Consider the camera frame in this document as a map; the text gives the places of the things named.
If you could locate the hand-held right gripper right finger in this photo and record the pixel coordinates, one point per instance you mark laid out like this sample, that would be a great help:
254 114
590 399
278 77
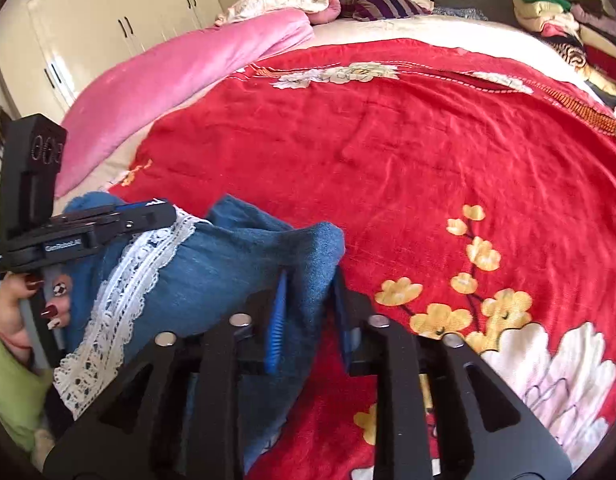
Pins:
347 345

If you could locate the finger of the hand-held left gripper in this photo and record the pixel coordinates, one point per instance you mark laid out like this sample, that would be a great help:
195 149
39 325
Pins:
148 217

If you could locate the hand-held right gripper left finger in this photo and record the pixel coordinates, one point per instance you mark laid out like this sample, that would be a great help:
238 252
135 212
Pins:
278 320

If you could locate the blue denim pants lace trim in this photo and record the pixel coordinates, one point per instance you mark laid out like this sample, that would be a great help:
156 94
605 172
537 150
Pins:
213 270

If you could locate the person's left forearm green sleeve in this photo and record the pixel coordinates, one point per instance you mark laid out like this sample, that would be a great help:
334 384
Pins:
13 400

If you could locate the person's left hand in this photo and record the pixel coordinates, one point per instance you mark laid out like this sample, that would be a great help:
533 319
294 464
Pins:
10 310

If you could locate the pink quilt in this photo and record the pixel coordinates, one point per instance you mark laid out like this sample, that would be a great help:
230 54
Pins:
163 85

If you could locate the red floral blanket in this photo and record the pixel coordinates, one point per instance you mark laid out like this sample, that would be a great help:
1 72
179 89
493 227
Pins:
412 160

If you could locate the cream wardrobe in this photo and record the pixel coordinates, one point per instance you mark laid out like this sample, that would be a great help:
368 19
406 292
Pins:
113 5

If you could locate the cream floral pillow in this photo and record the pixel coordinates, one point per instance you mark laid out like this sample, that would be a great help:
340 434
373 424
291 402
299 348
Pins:
278 0

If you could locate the purple striped cloth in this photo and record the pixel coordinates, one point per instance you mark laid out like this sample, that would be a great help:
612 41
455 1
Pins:
377 0

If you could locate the blue patterned cloth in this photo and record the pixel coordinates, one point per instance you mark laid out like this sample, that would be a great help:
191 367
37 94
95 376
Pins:
457 12

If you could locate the pile of folded clothes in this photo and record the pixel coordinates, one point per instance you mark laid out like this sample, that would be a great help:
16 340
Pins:
577 30

